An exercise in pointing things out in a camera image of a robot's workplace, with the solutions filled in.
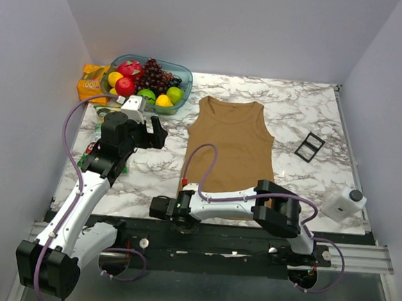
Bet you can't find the green cassava chips bag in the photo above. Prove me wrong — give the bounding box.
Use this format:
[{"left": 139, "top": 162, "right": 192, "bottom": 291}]
[{"left": 77, "top": 105, "right": 120, "bottom": 168}]

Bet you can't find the orange snack packet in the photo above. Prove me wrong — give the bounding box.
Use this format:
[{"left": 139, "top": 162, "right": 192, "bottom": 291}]
[{"left": 76, "top": 64, "right": 110, "bottom": 100}]

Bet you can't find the clear teal fruit bowl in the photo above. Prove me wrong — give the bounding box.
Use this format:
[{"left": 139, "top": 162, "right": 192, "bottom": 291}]
[{"left": 100, "top": 54, "right": 193, "bottom": 115}]

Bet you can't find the yellow lemon left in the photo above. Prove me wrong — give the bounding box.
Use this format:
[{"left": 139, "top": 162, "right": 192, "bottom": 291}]
[{"left": 108, "top": 71, "right": 123, "bottom": 88}]

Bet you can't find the white bottle black cap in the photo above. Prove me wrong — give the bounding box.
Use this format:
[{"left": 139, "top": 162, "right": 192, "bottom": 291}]
[{"left": 320, "top": 187, "right": 367, "bottom": 222}]

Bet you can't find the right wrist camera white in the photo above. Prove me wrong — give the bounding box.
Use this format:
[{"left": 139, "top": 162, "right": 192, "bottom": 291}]
[{"left": 180, "top": 182, "right": 199, "bottom": 193}]

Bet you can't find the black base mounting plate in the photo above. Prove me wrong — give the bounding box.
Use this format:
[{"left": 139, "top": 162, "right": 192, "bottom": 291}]
[{"left": 77, "top": 215, "right": 331, "bottom": 280}]

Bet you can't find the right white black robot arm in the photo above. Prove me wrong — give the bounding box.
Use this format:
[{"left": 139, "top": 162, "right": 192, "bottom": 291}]
[{"left": 149, "top": 180, "right": 318, "bottom": 267}]

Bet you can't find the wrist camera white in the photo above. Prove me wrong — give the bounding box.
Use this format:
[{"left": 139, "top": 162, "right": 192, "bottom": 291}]
[
  {"left": 121, "top": 95, "right": 146, "bottom": 124},
  {"left": 180, "top": 182, "right": 199, "bottom": 193}
]

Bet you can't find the yellow lemon front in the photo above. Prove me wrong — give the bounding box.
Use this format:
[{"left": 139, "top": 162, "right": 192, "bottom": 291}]
[{"left": 155, "top": 95, "right": 174, "bottom": 108}]

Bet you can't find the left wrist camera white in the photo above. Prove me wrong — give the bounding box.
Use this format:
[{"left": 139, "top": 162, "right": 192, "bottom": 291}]
[{"left": 121, "top": 95, "right": 146, "bottom": 124}]

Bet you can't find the red dragon fruit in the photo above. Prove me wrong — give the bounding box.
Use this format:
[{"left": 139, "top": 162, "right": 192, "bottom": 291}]
[{"left": 117, "top": 60, "right": 144, "bottom": 81}]

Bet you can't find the red apple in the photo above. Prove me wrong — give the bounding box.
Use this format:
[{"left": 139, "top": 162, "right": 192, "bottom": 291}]
[{"left": 115, "top": 77, "right": 135, "bottom": 97}]

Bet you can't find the yellow lemon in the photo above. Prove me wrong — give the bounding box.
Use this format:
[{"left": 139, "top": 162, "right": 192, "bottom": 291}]
[
  {"left": 155, "top": 95, "right": 174, "bottom": 108},
  {"left": 108, "top": 71, "right": 123, "bottom": 88}
]

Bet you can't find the green lime right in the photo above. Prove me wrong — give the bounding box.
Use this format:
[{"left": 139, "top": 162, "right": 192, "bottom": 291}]
[{"left": 166, "top": 86, "right": 184, "bottom": 105}]

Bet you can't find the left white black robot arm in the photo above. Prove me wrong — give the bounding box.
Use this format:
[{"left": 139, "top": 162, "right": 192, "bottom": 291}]
[{"left": 15, "top": 112, "right": 167, "bottom": 301}]

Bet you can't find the black brooch display box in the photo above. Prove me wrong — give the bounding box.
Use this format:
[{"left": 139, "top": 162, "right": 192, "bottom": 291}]
[{"left": 294, "top": 132, "right": 326, "bottom": 163}]

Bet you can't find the brown clothing garment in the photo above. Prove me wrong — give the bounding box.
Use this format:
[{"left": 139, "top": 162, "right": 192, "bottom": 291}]
[{"left": 178, "top": 96, "right": 274, "bottom": 193}]

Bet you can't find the aluminium frame rail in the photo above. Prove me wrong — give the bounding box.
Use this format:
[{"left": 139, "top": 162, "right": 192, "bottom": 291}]
[{"left": 287, "top": 238, "right": 396, "bottom": 278}]

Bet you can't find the purple grape bunch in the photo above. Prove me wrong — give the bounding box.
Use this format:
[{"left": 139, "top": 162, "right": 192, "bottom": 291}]
[{"left": 134, "top": 58, "right": 182, "bottom": 96}]

